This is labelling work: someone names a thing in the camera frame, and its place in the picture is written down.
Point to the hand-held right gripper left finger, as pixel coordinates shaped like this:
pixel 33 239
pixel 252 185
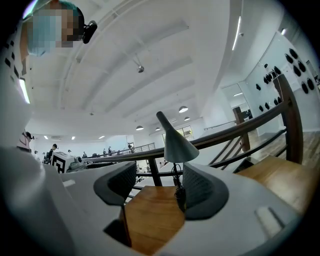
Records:
pixel 113 186

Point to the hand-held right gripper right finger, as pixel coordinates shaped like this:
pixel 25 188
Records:
pixel 207 195

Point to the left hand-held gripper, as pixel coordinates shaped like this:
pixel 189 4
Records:
pixel 60 162

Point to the grey cone-head desk lamp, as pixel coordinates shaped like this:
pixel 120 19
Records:
pixel 177 145

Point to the large dome pendant lamp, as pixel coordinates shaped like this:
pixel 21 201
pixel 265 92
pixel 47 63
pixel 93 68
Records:
pixel 183 109

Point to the person's head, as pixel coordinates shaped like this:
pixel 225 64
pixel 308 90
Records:
pixel 47 27

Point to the grey metal balcony railing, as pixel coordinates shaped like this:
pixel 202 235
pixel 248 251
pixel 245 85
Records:
pixel 147 145

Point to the window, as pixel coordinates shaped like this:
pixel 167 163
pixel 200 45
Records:
pixel 188 132

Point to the short ceiling light strip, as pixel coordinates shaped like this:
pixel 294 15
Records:
pixel 24 90

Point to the brown wooden pillar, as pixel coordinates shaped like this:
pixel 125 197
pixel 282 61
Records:
pixel 238 113

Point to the silver ceiling-mounted device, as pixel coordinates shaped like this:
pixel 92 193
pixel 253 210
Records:
pixel 140 68

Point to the long ceiling light strip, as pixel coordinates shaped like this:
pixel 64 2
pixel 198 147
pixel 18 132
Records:
pixel 236 32

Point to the black head-worn camera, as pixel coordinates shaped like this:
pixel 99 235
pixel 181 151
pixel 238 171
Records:
pixel 90 31

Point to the group of black wall pieces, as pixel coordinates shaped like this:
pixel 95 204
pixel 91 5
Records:
pixel 293 53

